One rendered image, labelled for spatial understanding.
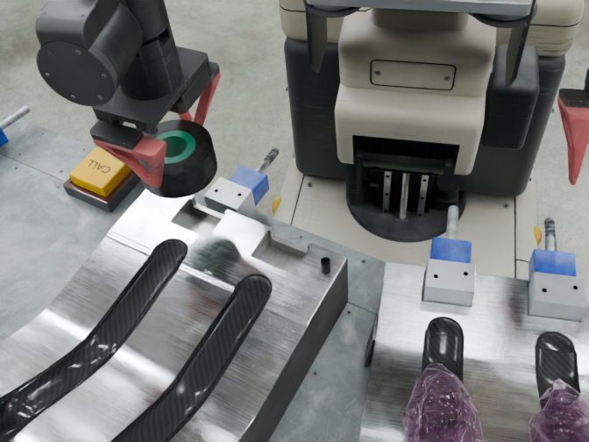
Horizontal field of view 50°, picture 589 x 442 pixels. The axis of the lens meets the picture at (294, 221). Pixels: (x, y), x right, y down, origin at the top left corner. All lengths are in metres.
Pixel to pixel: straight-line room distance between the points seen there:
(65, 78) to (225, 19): 2.16
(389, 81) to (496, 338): 0.45
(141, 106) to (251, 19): 2.06
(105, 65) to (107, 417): 0.31
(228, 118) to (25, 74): 0.84
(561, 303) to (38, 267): 0.62
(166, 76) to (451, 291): 0.35
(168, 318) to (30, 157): 0.43
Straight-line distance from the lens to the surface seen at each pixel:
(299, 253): 0.71
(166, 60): 0.56
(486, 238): 1.48
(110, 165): 0.90
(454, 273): 0.69
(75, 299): 0.72
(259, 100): 2.23
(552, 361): 0.69
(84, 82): 0.49
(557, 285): 0.70
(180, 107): 0.59
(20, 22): 2.94
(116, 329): 0.69
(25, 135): 1.06
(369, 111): 0.97
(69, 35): 0.46
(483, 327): 0.69
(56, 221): 0.91
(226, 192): 0.80
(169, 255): 0.71
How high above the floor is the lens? 1.45
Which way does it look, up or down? 51 degrees down
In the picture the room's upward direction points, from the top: 7 degrees counter-clockwise
